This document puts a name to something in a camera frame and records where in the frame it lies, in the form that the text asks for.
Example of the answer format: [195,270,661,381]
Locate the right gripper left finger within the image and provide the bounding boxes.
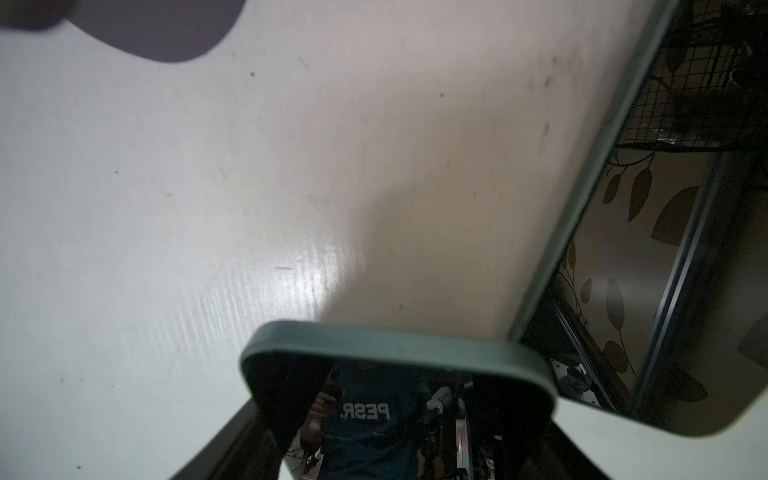
[172,399,282,480]

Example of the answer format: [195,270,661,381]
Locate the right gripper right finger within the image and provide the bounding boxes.
[527,422,609,480]

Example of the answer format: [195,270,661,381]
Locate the black phone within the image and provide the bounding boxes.
[512,1,767,437]
[240,320,557,479]

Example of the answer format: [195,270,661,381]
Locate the grey round stand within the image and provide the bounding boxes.
[0,0,248,64]

